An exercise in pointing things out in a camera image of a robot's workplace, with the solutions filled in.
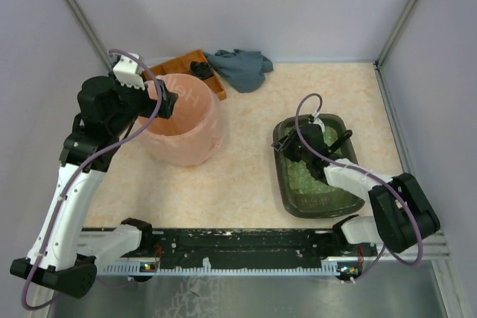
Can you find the black litter scoop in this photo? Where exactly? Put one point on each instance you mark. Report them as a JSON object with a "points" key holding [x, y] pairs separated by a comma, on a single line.
{"points": [[332, 147]]}

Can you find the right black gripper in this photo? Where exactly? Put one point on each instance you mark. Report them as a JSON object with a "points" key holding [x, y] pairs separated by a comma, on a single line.
{"points": [[311, 145]]}

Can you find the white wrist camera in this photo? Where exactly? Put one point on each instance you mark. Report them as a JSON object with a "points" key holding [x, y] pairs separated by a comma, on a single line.
{"points": [[315, 119], [128, 73]]}

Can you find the dark rolled item far right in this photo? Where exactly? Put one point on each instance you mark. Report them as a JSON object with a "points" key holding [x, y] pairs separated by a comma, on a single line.
{"points": [[201, 70]]}

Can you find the dark litter box tray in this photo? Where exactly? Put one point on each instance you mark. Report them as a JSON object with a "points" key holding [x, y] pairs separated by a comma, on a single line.
{"points": [[305, 197]]}

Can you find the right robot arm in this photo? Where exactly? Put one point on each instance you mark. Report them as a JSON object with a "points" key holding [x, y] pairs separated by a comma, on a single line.
{"points": [[402, 214]]}

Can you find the orange compartment tray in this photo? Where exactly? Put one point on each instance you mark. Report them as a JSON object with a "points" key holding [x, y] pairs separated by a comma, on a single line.
{"points": [[181, 64]]}

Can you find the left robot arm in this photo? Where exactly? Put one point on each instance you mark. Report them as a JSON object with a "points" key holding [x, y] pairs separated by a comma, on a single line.
{"points": [[107, 109]]}

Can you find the blue-grey cloth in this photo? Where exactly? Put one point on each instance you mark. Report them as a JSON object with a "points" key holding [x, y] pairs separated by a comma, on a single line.
{"points": [[243, 70]]}

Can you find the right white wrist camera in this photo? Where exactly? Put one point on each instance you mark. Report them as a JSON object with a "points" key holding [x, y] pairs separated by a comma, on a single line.
{"points": [[315, 119]]}

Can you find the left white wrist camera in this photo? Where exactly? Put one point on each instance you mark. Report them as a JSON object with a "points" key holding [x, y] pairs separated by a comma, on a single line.
{"points": [[128, 73]]}

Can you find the pink bag-lined trash bin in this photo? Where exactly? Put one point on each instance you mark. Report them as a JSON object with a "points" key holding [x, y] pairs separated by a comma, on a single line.
{"points": [[195, 130]]}

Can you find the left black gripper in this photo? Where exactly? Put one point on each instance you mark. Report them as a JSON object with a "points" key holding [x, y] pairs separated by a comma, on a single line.
{"points": [[156, 95]]}

